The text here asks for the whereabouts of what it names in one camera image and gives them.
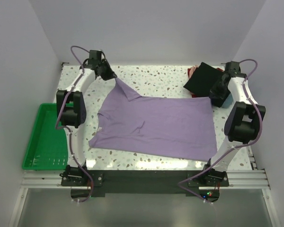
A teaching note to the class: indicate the green plastic tray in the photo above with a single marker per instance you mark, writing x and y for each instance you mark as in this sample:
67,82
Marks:
47,147

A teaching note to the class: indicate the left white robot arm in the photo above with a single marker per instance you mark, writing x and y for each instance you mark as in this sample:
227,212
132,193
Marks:
72,114

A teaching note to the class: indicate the black folded t shirt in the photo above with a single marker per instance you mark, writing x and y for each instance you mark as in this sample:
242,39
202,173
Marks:
188,86

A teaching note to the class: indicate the light blue folded t shirt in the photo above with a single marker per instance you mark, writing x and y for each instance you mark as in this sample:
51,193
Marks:
228,101

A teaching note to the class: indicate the pink folded t shirt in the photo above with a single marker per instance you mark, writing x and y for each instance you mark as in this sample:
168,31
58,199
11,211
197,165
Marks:
191,70

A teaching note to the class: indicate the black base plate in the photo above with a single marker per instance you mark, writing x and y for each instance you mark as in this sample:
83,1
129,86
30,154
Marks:
144,182

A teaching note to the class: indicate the purple t shirt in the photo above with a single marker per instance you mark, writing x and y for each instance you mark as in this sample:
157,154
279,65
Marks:
169,127

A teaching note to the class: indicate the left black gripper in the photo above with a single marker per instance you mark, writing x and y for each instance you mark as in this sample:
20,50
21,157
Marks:
110,74

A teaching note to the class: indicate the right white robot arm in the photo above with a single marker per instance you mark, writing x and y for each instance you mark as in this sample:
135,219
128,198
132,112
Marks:
242,128

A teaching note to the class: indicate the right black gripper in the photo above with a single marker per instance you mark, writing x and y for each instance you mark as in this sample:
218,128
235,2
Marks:
214,93

